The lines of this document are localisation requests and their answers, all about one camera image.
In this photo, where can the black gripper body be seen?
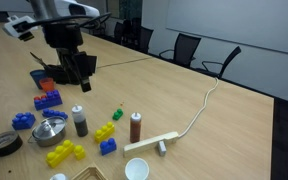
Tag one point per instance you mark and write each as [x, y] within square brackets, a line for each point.
[64, 35]

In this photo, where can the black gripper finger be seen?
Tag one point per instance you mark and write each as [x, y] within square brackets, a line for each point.
[68, 68]
[85, 81]

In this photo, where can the steel pot lid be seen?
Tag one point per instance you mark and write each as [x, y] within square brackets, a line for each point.
[49, 126]

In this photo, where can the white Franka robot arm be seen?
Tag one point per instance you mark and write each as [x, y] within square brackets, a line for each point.
[64, 7]

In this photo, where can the small steel pot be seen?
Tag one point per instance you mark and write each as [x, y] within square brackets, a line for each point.
[49, 140]

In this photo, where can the black utensil holder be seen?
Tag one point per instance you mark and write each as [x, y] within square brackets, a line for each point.
[54, 75]

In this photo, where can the black flat tablet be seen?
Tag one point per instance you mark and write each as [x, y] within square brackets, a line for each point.
[93, 65]

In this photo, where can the orange plastic cup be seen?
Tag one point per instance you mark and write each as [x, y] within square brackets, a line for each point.
[47, 85]

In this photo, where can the grey metal tongs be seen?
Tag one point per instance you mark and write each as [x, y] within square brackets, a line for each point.
[39, 60]

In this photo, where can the blue plastic cup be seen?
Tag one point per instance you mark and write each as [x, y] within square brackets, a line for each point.
[36, 77]

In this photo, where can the black mesh office chair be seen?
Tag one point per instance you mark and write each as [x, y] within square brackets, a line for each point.
[229, 61]
[99, 30]
[118, 31]
[145, 38]
[185, 48]

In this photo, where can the blue block with red studs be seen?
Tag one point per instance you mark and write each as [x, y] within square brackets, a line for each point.
[48, 101]

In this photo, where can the long blue toy block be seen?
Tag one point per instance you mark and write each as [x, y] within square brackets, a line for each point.
[54, 114]

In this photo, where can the dark sauce squeeze bottle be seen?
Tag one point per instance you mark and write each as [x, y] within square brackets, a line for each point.
[80, 126]

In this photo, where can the small green toy block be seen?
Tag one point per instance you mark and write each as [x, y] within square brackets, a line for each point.
[117, 115]

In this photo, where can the dark glass panel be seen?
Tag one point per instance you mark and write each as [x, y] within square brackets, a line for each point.
[127, 8]

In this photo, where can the wide blue toy block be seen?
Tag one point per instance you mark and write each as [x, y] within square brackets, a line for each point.
[23, 121]

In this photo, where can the small blue toy block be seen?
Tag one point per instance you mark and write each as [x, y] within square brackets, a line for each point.
[108, 147]

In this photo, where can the small yellow toy block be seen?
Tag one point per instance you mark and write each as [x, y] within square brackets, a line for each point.
[79, 153]

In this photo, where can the long yellow toy block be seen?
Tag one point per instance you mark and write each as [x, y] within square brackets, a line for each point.
[59, 156]

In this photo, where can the cream power strip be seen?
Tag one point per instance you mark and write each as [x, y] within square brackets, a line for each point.
[147, 144]

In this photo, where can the white round object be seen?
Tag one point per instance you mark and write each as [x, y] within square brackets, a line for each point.
[58, 177]

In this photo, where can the white paper cup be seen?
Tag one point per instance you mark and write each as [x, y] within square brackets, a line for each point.
[136, 170]

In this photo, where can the black tape roll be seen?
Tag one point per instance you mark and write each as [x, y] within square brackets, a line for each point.
[4, 150]

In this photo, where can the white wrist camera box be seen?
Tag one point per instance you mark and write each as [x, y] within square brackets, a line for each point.
[17, 27]

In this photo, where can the wooden frame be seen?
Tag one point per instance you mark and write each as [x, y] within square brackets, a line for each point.
[84, 174]

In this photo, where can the wall whiteboard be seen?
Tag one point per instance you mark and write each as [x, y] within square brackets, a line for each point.
[237, 20]

